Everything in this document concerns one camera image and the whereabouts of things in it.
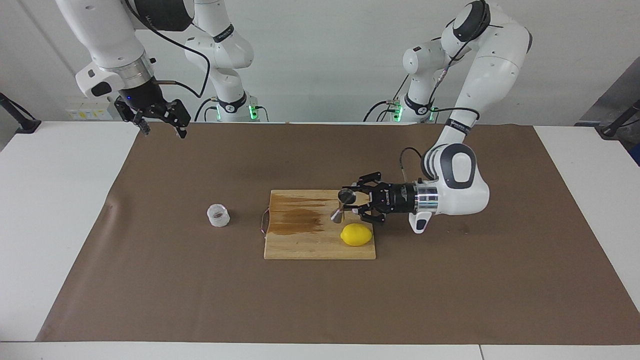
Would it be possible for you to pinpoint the clear textured glass cup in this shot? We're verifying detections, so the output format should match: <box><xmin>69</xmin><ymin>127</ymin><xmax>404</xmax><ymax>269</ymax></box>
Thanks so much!
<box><xmin>206</xmin><ymin>202</ymin><xmax>232</xmax><ymax>228</ymax></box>

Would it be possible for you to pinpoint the wooden cutting board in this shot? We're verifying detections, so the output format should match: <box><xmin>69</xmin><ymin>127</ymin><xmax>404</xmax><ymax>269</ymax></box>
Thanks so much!
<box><xmin>260</xmin><ymin>189</ymin><xmax>377</xmax><ymax>261</ymax></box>

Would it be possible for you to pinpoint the white wall socket strip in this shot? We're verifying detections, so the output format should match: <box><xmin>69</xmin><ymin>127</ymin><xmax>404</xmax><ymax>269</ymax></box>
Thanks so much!
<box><xmin>66</xmin><ymin>96</ymin><xmax>114</xmax><ymax>121</ymax></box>

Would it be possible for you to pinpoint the yellow lemon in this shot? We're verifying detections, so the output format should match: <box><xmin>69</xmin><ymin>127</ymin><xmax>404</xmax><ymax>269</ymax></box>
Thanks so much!
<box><xmin>340</xmin><ymin>223</ymin><xmax>375</xmax><ymax>247</ymax></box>

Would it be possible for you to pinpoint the steel double jigger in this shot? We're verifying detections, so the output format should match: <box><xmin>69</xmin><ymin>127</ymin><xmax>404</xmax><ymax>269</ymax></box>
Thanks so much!
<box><xmin>329</xmin><ymin>188</ymin><xmax>357</xmax><ymax>224</ymax></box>

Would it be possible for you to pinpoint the black base cable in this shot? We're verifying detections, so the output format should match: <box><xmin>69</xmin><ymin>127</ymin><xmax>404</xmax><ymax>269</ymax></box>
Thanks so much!
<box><xmin>193</xmin><ymin>98</ymin><xmax>221</xmax><ymax>123</ymax></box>
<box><xmin>363</xmin><ymin>75</ymin><xmax>412</xmax><ymax>123</ymax></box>

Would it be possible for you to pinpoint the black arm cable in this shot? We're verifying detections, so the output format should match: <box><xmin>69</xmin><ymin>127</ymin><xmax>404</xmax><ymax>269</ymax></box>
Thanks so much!
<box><xmin>399</xmin><ymin>0</ymin><xmax>490</xmax><ymax>182</ymax></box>
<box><xmin>125</xmin><ymin>0</ymin><xmax>211</xmax><ymax>99</ymax></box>

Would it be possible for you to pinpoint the dark gray panel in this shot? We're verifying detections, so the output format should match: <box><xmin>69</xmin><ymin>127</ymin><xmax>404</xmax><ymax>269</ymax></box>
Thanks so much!
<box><xmin>575</xmin><ymin>55</ymin><xmax>640</xmax><ymax>128</ymax></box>

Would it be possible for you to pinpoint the black left base cable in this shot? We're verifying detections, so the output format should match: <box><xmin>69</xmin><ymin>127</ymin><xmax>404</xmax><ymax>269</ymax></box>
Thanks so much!
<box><xmin>363</xmin><ymin>75</ymin><xmax>412</xmax><ymax>123</ymax></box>

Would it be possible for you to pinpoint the black right base cable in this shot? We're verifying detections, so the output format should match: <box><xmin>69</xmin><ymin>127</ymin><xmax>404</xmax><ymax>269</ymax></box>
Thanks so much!
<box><xmin>193</xmin><ymin>98</ymin><xmax>221</xmax><ymax>123</ymax></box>

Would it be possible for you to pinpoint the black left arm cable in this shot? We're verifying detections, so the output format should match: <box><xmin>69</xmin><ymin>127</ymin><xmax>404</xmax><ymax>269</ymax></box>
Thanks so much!
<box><xmin>399</xmin><ymin>0</ymin><xmax>490</xmax><ymax>182</ymax></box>

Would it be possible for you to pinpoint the brown paper table mat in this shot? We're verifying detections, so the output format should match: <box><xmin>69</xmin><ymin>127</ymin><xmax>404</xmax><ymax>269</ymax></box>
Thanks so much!
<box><xmin>36</xmin><ymin>121</ymin><xmax>640</xmax><ymax>346</ymax></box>

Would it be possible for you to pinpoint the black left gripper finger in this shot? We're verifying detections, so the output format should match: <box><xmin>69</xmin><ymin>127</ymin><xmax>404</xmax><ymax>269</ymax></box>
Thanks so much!
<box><xmin>350</xmin><ymin>201</ymin><xmax>386</xmax><ymax>225</ymax></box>
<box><xmin>349</xmin><ymin>172</ymin><xmax>384</xmax><ymax>202</ymax></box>

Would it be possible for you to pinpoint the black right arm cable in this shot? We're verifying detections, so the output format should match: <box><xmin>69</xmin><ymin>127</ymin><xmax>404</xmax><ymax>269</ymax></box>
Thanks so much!
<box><xmin>125</xmin><ymin>0</ymin><xmax>211</xmax><ymax>99</ymax></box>

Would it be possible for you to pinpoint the black clamp stand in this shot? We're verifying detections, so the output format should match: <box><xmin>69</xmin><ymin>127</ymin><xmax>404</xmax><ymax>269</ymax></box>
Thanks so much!
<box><xmin>0</xmin><ymin>92</ymin><xmax>42</xmax><ymax>134</ymax></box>
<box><xmin>597</xmin><ymin>97</ymin><xmax>640</xmax><ymax>140</ymax></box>

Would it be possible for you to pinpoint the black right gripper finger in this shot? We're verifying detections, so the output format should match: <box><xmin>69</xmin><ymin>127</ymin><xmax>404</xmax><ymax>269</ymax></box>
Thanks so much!
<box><xmin>114</xmin><ymin>99</ymin><xmax>152</xmax><ymax>136</ymax></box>
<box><xmin>162</xmin><ymin>98</ymin><xmax>192</xmax><ymax>140</ymax></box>

